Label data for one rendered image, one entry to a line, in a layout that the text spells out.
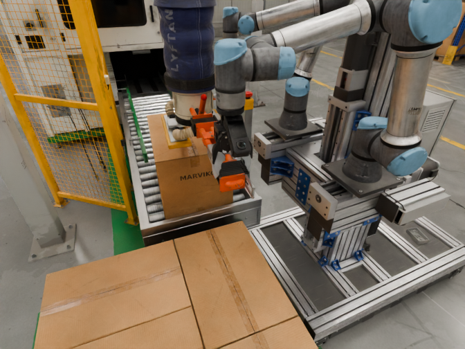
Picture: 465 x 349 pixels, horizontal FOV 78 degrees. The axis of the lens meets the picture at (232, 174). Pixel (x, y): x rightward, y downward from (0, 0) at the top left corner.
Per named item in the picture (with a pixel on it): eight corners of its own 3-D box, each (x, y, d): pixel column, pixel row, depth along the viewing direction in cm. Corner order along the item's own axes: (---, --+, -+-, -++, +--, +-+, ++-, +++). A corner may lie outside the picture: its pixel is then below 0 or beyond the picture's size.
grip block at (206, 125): (190, 129, 115) (189, 115, 112) (214, 126, 118) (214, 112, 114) (194, 138, 109) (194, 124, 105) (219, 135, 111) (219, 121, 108)
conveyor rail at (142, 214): (120, 108, 339) (116, 92, 329) (124, 107, 341) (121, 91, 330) (146, 252, 162) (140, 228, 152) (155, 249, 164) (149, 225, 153)
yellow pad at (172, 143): (160, 118, 148) (159, 109, 145) (180, 115, 151) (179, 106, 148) (168, 149, 122) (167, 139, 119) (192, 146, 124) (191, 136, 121)
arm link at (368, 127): (371, 142, 116) (382, 110, 109) (394, 158, 105) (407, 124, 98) (345, 145, 114) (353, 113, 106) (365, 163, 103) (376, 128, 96)
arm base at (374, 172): (361, 158, 124) (367, 138, 119) (390, 177, 113) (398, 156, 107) (333, 166, 119) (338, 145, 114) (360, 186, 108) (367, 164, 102)
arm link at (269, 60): (282, 40, 74) (241, 41, 72) (300, 49, 65) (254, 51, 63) (279, 71, 79) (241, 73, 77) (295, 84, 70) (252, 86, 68)
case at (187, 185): (156, 166, 209) (146, 115, 186) (209, 158, 219) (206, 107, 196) (165, 221, 162) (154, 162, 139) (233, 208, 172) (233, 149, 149)
